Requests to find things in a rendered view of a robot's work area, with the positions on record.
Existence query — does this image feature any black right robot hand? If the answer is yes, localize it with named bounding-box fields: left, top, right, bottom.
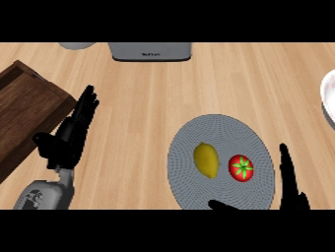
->
left=208, top=142, right=311, bottom=211

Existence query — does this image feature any grey round placemat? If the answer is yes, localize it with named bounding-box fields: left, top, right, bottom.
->
left=166, top=113, right=277, bottom=211

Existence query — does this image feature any pale grey round object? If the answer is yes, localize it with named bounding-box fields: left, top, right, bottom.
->
left=58, top=42, right=98, bottom=51

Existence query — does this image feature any dark brown wooden cutting board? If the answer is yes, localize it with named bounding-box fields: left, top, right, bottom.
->
left=0, top=59, right=79, bottom=203

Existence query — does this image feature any red tomato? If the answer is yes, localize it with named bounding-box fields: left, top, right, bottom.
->
left=227, top=154, right=256, bottom=182

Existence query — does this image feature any yellow lemon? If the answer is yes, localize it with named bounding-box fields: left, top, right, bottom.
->
left=193, top=141, right=221, bottom=180

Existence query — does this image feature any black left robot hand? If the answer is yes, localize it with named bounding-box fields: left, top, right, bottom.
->
left=31, top=84, right=102, bottom=171

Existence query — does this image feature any grey toaster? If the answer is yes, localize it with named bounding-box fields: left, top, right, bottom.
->
left=107, top=42, right=194, bottom=63

